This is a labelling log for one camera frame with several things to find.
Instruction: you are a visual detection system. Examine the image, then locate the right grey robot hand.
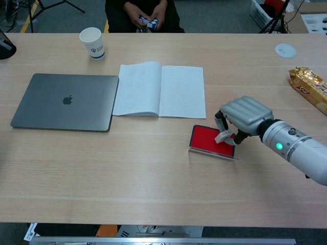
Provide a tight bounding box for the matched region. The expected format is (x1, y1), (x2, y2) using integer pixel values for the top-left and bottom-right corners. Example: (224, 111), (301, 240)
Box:
(214, 95), (274, 146)

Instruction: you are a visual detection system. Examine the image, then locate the small white red stamp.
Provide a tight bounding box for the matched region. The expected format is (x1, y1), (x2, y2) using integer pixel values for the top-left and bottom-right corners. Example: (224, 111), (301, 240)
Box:
(214, 130), (232, 144)

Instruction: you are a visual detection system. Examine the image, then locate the red ink stamp pad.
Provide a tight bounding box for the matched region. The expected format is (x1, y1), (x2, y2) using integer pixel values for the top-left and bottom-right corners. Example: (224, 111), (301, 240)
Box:
(188, 124), (241, 161)

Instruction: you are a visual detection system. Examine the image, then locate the open lined notebook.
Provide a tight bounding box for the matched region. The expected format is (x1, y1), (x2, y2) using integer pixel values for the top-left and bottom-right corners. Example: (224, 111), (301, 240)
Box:
(112, 61), (206, 119)

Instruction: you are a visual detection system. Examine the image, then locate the brown cardboard box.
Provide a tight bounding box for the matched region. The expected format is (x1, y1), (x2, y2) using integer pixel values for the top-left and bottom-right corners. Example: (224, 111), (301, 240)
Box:
(282, 4), (327, 34)

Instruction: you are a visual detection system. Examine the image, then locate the golden snack packet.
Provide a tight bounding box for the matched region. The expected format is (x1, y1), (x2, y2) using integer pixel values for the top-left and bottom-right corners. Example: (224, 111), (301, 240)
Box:
(288, 66), (327, 116)

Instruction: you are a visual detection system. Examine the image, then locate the white plastic basket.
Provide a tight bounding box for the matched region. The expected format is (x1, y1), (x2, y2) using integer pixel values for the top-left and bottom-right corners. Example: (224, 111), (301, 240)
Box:
(249, 0), (284, 29)

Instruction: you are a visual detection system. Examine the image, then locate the black tripod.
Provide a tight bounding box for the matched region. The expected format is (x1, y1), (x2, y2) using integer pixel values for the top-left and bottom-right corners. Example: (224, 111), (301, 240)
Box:
(5, 0), (86, 33)
(258, 0), (305, 34)

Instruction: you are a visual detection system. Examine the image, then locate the white foam tray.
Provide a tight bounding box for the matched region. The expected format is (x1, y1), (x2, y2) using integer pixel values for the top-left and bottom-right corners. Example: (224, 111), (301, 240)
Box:
(300, 14), (327, 34)

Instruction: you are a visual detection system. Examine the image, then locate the blue white puzzle toy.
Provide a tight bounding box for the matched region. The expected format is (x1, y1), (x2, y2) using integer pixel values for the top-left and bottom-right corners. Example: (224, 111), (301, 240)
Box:
(138, 15), (160, 29)

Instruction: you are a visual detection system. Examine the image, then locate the seated person in black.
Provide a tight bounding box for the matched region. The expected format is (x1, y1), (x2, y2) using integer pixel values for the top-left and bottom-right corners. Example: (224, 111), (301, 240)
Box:
(104, 0), (185, 34)

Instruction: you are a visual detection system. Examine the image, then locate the white paper cup blue logo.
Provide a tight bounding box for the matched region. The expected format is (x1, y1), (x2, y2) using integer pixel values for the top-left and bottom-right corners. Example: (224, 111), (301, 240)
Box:
(79, 27), (106, 60)

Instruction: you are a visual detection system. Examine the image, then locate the orange object under table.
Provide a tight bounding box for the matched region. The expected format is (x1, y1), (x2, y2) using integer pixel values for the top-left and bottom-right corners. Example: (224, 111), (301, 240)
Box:
(96, 224), (119, 237)

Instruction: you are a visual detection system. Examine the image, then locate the grey closed laptop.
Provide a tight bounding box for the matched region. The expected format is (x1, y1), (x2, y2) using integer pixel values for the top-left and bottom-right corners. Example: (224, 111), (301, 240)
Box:
(10, 73), (120, 133)

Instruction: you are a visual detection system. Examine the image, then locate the white label sheet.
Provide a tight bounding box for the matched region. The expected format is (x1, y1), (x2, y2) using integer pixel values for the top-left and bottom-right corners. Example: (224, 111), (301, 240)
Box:
(24, 223), (40, 242)

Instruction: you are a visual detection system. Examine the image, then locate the black desk object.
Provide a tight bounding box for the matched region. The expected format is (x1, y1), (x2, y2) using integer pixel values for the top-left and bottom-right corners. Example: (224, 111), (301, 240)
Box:
(0, 28), (17, 60)

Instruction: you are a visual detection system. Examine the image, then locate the round grey cable grommet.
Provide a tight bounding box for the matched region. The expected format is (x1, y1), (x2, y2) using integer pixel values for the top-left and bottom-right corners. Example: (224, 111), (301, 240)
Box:
(275, 43), (298, 59)

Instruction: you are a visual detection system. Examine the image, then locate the aluminium profile rail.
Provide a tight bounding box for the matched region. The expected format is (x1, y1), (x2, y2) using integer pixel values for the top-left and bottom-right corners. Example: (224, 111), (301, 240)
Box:
(29, 238), (297, 245)

